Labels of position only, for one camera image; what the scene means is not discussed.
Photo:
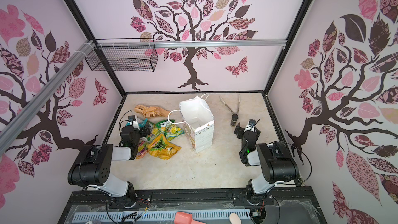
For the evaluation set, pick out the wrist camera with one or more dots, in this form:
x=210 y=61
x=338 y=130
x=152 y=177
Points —
x=251 y=126
x=132 y=121

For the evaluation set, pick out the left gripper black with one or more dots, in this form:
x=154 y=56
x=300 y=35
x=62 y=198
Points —
x=143 y=132

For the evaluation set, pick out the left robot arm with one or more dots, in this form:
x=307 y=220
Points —
x=92 y=167

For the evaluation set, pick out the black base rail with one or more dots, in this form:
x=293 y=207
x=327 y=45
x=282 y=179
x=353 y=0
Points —
x=283 y=205

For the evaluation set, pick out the white slotted cable duct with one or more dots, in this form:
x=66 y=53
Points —
x=156 y=216

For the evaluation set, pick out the pink plastic scoop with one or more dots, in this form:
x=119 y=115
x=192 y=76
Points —
x=185 y=218

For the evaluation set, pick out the teal snack packet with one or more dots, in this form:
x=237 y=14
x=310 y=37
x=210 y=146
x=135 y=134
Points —
x=142 y=123

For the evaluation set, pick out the yellow snack packet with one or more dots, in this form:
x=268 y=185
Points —
x=161 y=148

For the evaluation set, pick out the aluminium rail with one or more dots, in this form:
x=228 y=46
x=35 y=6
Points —
x=193 y=44
x=17 y=125

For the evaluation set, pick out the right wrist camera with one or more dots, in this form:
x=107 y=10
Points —
x=251 y=126

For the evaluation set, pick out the orange red snack packet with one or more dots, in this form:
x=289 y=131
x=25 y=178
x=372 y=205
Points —
x=142 y=149

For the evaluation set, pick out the beige round object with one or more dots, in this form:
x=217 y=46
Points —
x=234 y=219

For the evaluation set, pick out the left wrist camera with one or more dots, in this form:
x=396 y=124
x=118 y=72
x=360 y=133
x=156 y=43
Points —
x=132 y=121

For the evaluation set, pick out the black wire basket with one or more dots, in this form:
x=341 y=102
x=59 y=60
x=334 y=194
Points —
x=123 y=54

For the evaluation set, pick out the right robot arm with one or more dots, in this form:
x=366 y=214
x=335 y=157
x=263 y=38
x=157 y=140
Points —
x=277 y=164

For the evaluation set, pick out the aluminium rail back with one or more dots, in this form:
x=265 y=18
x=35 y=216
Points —
x=193 y=44

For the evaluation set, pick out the white patterned paper bag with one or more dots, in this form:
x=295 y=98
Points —
x=198 y=122

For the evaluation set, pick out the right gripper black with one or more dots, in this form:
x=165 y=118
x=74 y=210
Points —
x=241 y=130

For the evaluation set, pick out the aluminium rail left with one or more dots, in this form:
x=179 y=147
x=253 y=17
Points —
x=17 y=125

